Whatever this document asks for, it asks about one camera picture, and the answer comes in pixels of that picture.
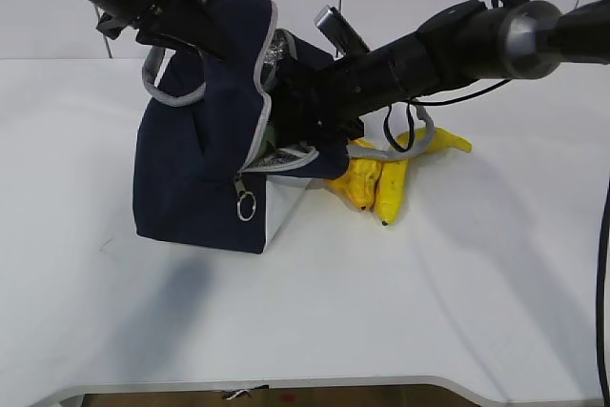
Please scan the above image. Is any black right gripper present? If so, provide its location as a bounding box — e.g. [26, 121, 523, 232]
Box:
[271, 57, 396, 147]

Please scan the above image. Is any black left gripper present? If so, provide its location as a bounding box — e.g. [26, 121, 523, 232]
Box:
[94, 0, 234, 60]

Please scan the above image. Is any yellow pear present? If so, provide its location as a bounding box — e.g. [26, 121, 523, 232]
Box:
[325, 158, 382, 211]

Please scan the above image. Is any yellow banana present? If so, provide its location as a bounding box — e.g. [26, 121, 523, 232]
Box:
[374, 128, 473, 226]

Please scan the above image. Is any navy blue lunch bag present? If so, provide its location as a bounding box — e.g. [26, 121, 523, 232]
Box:
[132, 0, 358, 254]

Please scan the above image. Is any green lid glass lunchbox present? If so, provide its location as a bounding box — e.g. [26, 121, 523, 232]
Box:
[260, 124, 277, 151]

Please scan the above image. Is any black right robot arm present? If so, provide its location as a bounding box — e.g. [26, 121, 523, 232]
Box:
[272, 0, 609, 147]

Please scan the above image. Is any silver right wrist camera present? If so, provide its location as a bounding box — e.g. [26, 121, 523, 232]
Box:
[315, 5, 370, 56]

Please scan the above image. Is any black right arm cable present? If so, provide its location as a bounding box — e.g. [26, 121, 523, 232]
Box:
[382, 75, 610, 407]

